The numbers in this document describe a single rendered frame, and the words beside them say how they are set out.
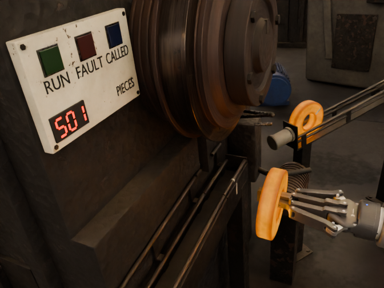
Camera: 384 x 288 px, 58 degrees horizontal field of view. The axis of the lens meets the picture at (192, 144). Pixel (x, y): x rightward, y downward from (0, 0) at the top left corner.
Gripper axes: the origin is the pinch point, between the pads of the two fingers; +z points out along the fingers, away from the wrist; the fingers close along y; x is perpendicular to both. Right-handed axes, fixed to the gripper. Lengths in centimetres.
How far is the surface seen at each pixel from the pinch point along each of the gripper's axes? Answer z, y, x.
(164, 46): 23.1, -1.5, 31.7
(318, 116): -2, 70, -13
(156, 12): 24.9, -0.2, 37.4
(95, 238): 27.7, -25.8, 1.7
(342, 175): -17, 137, -84
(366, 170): -29, 147, -84
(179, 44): 19.9, -1.4, 32.2
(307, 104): 2, 64, -7
